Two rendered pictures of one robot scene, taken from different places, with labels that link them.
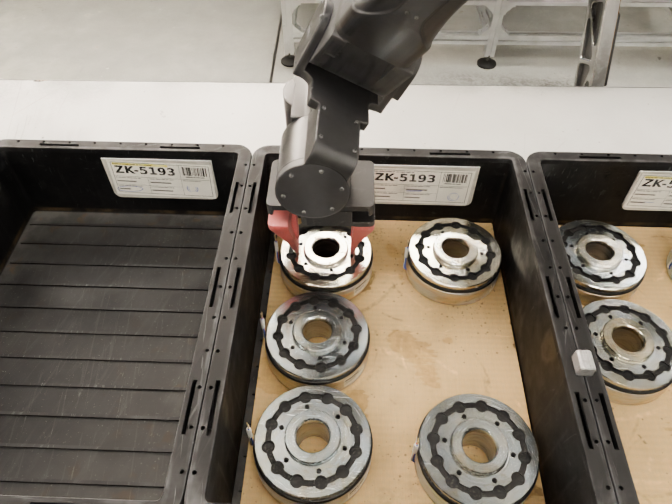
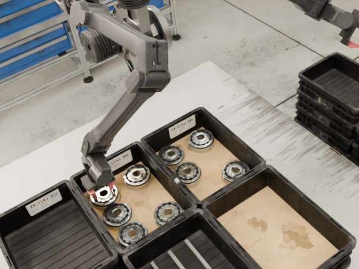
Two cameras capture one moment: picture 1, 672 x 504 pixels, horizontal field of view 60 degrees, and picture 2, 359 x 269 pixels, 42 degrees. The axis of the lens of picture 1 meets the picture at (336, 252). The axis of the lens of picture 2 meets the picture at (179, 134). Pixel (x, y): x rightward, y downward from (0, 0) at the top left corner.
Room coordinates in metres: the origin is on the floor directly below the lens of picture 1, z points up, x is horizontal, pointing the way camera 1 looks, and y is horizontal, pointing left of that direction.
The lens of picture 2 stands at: (-0.68, 0.30, 2.19)
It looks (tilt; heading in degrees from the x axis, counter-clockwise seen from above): 45 degrees down; 330
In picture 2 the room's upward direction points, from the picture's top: 9 degrees counter-clockwise
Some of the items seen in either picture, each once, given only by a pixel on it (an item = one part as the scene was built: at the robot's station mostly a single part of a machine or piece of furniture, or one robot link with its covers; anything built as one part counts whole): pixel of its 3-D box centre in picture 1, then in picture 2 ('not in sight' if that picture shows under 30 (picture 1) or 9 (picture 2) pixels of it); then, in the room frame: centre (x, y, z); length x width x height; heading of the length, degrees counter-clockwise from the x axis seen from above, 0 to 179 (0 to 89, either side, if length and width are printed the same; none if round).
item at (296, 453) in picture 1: (312, 436); (132, 233); (0.20, 0.02, 0.86); 0.05 x 0.05 x 0.01
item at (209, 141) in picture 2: not in sight; (200, 138); (0.40, -0.43, 0.86); 0.10 x 0.10 x 0.01
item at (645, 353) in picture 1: (627, 339); (187, 171); (0.30, -0.28, 0.86); 0.05 x 0.05 x 0.01
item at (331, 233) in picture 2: not in sight; (274, 234); (-0.10, -0.34, 0.87); 0.40 x 0.30 x 0.11; 178
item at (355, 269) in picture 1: (326, 251); (103, 194); (0.41, 0.01, 0.86); 0.10 x 0.10 x 0.01
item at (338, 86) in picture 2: not in sight; (340, 110); (0.45, -1.40, 0.37); 0.40 x 0.30 x 0.45; 179
